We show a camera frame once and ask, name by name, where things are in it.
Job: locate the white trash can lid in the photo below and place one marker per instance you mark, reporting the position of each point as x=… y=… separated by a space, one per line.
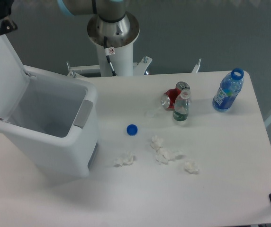
x=14 y=79

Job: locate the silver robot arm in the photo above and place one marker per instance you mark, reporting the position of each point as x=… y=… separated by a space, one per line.
x=110 y=26

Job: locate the white plastic trash can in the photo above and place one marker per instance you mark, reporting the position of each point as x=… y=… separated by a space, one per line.
x=55 y=122

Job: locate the blue bottle cap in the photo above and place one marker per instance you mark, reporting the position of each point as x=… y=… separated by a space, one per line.
x=132 y=130

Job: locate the clear white bottle cap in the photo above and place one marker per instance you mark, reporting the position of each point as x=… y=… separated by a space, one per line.
x=151 y=113

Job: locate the crushed red soda can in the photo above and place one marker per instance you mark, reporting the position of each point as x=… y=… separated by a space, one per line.
x=168 y=98

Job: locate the crumpled white tissue left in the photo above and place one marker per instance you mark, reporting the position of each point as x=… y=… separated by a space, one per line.
x=125 y=159

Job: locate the crumpled white tissue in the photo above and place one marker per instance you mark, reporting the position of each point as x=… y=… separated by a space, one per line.
x=191 y=167
x=125 y=159
x=156 y=143
x=164 y=156

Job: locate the crumpled white tissue top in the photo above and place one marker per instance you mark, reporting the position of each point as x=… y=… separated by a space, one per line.
x=156 y=143

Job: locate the clear green-label water bottle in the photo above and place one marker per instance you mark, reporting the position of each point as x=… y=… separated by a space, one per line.
x=182 y=105

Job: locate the crumpled white tissue middle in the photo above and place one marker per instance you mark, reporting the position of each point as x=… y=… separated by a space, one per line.
x=164 y=156

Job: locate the blue plastic drink bottle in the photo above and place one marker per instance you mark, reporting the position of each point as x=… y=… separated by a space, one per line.
x=229 y=89

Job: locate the crumpled white tissue right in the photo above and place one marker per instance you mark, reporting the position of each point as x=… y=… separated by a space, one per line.
x=191 y=167

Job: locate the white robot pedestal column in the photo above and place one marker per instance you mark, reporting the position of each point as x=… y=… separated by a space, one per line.
x=120 y=57

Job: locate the white pedestal base frame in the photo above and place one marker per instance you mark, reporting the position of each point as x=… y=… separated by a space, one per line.
x=140 y=68

